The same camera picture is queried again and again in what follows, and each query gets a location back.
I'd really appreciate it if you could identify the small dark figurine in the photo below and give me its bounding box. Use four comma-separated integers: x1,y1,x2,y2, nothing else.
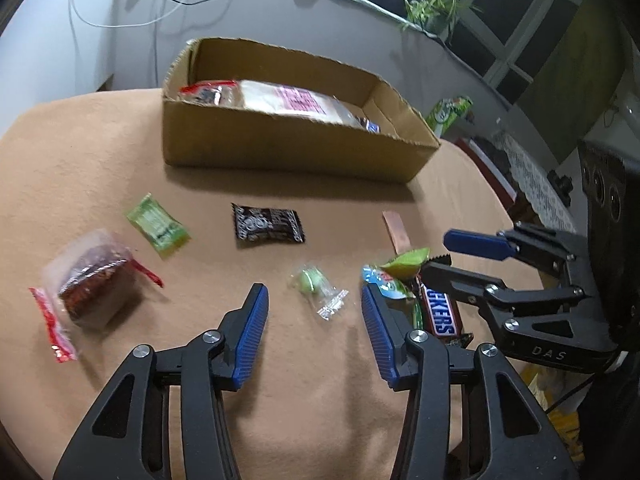
547,172,573,206

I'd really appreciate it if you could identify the red box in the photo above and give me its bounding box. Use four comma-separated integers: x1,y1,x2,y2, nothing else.
457,137,518,206

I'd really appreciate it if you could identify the green candy packet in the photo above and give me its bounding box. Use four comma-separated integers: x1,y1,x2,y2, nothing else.
125,193,192,259

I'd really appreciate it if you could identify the small green candy clear wrapper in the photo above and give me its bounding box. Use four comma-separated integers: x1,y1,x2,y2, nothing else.
289,261,350,320

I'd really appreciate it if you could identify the black snack packet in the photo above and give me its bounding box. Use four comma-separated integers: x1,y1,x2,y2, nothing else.
231,203,306,249

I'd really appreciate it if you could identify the blue and green snack packet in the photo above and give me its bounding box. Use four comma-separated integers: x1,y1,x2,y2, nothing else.
362,265,426,333

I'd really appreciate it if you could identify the brownie cake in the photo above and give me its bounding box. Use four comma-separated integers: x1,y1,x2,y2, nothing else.
28,229,165,364

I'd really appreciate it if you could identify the sliced bread packet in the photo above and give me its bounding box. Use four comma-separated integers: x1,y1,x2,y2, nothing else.
235,80,368,129

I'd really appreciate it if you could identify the clear red-edged snack packet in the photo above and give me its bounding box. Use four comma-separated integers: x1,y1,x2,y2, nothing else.
179,80,241,107

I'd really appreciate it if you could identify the yellow plastic bag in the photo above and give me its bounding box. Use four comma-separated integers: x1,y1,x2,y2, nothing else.
525,365,586,461

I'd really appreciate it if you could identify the brown chocolate bar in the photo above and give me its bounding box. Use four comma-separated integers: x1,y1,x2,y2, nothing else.
417,280,473,348

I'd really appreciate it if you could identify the white window frame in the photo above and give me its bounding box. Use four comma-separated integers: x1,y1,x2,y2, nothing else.
450,0,591,106

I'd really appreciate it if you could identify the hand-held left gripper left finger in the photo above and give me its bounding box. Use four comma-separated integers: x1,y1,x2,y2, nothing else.
52,282,271,480

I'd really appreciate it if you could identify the olive green curtain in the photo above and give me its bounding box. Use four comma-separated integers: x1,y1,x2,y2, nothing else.
515,0,631,161

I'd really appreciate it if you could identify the potted spider plant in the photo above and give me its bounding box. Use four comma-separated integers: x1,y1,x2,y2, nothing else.
395,0,483,43

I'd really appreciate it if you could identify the white lace cloth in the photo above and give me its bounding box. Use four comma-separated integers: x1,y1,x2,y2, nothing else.
492,130,578,233

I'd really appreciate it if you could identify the green drink carton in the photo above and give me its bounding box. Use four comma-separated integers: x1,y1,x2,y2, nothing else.
425,96,473,136

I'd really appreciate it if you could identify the light green wrapper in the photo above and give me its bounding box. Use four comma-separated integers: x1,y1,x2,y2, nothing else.
377,247,432,281

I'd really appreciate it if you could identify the brown cardboard box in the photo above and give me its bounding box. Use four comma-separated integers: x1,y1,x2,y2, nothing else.
161,37,442,184

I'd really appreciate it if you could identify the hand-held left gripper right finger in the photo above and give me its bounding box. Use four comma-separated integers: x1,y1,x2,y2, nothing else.
361,284,581,480

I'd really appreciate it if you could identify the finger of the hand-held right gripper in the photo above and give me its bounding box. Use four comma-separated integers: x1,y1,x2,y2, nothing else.
419,259,594,319
443,222,592,286

